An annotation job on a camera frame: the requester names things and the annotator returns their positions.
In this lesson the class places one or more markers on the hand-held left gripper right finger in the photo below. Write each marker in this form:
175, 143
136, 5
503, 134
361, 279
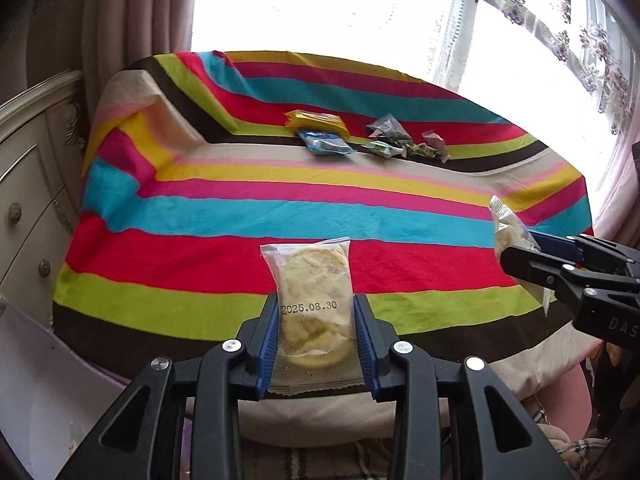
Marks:
364, 345

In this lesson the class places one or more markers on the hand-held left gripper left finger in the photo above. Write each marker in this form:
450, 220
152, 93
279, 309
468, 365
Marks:
269, 345

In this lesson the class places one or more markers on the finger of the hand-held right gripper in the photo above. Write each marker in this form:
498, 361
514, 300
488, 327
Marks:
555, 244
540, 267

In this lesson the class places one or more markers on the small white cracker packet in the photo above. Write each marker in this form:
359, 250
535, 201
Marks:
507, 230

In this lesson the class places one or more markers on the clear round cookie packet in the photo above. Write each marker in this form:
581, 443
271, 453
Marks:
312, 280

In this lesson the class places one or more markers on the small green snack packet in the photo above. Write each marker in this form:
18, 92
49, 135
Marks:
420, 150

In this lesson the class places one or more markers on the blue-edged snack packet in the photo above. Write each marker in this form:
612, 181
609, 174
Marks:
325, 142

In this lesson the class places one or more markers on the person's right hand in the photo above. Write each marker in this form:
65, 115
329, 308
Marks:
612, 360

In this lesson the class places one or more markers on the pink stool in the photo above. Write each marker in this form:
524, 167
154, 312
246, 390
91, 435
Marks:
565, 395

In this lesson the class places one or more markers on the striped colourful blanket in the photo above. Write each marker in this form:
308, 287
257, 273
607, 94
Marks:
300, 195

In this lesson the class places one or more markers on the pink clear snack wrapper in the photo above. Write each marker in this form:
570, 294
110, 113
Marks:
435, 142

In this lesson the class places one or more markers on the green white snack packet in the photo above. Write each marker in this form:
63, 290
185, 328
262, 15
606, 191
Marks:
386, 149

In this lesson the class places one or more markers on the clear grey snack packet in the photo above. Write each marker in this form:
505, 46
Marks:
387, 127

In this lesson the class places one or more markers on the floral lace curtain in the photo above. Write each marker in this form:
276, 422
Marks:
575, 25

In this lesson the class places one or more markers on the white plastic bin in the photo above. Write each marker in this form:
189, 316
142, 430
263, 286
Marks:
50, 385

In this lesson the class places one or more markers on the small yellow biscuit packet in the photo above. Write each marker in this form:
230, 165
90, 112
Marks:
315, 121

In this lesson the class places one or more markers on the white carved dresser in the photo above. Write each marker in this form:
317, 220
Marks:
30, 170

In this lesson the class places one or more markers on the beige curtain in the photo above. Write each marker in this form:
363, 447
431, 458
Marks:
140, 10

